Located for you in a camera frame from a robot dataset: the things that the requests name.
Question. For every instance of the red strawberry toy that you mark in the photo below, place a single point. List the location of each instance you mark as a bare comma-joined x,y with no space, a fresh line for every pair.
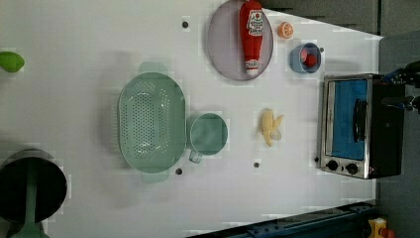
310,61

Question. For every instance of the green plastic mug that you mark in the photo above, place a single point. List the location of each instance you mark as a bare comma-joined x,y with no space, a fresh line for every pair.
208,136

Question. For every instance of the blue metal frame rail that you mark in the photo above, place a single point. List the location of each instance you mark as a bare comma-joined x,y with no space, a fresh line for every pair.
347,221

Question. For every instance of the silver black toaster oven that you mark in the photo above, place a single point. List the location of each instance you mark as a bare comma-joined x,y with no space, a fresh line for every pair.
361,133

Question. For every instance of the yellow plush peeled banana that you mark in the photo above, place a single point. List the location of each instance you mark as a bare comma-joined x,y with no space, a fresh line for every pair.
270,127

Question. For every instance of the grey round plate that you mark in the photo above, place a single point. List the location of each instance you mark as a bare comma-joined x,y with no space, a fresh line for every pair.
224,43

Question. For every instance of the green perforated colander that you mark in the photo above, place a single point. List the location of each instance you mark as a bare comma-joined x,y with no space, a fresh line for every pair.
152,122

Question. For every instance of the yellow red clamp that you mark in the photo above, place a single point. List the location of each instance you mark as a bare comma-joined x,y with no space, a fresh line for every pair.
379,229

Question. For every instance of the small blue bowl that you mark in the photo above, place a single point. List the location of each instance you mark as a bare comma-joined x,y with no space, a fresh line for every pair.
298,56

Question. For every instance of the orange slice toy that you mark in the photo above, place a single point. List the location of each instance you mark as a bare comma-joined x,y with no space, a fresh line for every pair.
285,30

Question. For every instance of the green pear toy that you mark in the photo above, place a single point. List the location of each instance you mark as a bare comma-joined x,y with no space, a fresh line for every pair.
11,62

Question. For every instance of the green spatula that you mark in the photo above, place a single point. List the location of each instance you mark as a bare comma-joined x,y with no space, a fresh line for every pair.
30,228

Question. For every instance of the red plush ketchup bottle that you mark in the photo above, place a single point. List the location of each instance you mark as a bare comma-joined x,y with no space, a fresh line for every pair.
251,31

